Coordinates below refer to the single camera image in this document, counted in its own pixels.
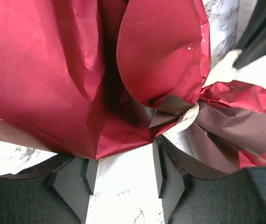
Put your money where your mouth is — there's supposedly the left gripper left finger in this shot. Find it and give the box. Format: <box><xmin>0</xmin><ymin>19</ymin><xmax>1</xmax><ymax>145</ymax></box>
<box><xmin>0</xmin><ymin>155</ymin><xmax>98</xmax><ymax>224</ymax></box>

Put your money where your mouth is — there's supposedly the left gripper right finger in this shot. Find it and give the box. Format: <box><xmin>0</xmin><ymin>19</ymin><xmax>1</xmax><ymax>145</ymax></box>
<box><xmin>153</xmin><ymin>136</ymin><xmax>266</xmax><ymax>224</ymax></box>

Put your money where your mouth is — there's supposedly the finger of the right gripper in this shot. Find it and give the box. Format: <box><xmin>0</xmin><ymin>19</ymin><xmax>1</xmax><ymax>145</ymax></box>
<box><xmin>233</xmin><ymin>0</ymin><xmax>266</xmax><ymax>70</ymax></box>

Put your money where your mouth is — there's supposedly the beige printed ribbon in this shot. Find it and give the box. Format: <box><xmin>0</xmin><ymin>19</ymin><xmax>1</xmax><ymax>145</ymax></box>
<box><xmin>163</xmin><ymin>0</ymin><xmax>266</xmax><ymax>138</ymax></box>

